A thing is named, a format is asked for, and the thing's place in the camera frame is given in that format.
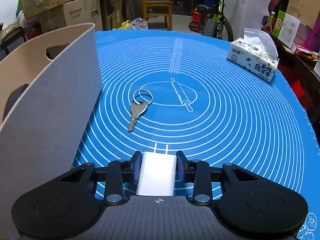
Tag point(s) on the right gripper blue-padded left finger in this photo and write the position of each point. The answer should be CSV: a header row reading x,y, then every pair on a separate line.
x,y
118,173

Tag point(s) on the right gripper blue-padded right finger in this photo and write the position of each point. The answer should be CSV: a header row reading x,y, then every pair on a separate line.
x,y
198,173

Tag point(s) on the white usb charger plug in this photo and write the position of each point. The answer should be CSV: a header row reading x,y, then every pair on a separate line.
x,y
157,173

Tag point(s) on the silver key with ring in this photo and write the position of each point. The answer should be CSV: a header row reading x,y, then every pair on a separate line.
x,y
137,108

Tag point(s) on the blue silicone baking mat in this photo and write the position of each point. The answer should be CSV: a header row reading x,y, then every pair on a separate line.
x,y
204,105

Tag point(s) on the beige plastic storage bin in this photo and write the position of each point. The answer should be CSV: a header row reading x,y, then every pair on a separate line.
x,y
49,87

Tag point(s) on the white tissue pack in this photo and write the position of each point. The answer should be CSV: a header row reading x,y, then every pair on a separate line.
x,y
255,52

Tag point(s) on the dark wooden side table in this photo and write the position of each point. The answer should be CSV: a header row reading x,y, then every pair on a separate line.
x,y
298,70

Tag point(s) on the yellow oil jug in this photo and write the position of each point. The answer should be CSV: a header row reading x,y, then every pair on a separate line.
x,y
125,25

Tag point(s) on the grey plastic bag on floor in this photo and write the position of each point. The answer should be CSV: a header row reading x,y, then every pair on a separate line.
x,y
139,24

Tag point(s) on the red bucket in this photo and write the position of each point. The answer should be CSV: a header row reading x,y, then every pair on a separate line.
x,y
198,19

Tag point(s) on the large stacked cardboard box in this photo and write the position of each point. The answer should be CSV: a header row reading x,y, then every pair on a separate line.
x,y
71,13

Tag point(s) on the wooden chair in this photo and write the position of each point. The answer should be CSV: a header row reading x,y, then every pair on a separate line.
x,y
146,4

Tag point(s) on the green white carton box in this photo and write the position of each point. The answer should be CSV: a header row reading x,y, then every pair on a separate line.
x,y
286,28

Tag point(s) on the black metal shelf rack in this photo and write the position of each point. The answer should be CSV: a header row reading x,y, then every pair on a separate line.
x,y
9,35

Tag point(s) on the white chest freezer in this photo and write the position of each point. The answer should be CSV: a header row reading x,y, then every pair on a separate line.
x,y
243,14

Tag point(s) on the green black bicycle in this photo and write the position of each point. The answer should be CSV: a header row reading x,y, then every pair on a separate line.
x,y
217,25

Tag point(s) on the tall brown cardboard box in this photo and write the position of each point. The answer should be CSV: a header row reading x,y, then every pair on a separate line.
x,y
306,11

